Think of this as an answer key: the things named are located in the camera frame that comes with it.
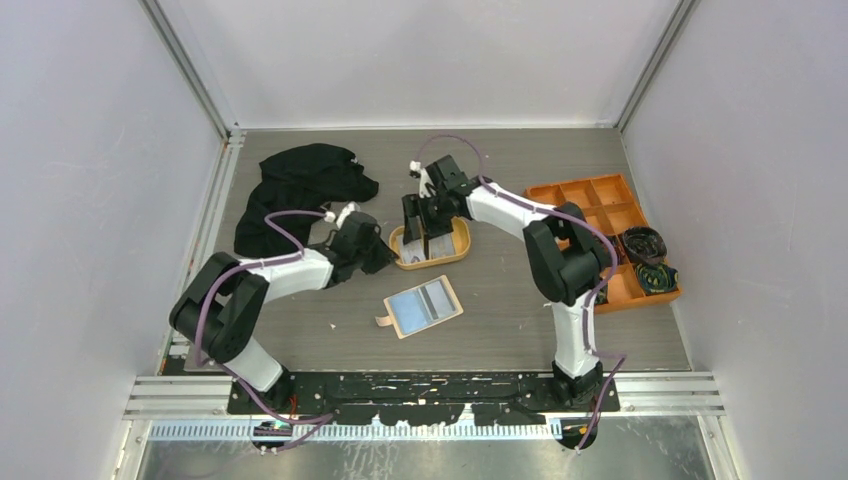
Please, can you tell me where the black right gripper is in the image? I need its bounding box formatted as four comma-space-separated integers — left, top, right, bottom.
403, 190, 455, 245

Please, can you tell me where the credit card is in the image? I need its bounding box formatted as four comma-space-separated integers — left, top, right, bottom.
399, 234, 457, 264

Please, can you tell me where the yellow oval tray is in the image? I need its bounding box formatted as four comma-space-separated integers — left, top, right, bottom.
389, 218, 471, 271

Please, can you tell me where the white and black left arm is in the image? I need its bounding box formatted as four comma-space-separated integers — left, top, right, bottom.
169, 211, 397, 413

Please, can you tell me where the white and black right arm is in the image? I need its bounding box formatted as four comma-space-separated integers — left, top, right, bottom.
402, 155, 615, 411

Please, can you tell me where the black cloth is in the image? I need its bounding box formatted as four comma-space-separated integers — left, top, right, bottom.
233, 143, 379, 258

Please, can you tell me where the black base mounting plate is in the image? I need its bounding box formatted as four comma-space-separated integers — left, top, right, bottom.
262, 372, 620, 426

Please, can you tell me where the orange compartment tray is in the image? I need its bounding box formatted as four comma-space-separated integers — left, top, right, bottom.
524, 174, 682, 314

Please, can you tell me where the green patterned rolled tie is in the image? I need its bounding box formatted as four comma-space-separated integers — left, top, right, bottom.
634, 263, 678, 295

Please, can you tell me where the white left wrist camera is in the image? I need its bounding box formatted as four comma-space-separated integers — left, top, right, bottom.
323, 202, 361, 229

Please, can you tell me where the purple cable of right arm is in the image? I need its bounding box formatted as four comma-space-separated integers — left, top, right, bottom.
410, 135, 627, 452

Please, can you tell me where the aluminium front rail frame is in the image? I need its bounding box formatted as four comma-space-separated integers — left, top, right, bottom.
123, 372, 726, 448

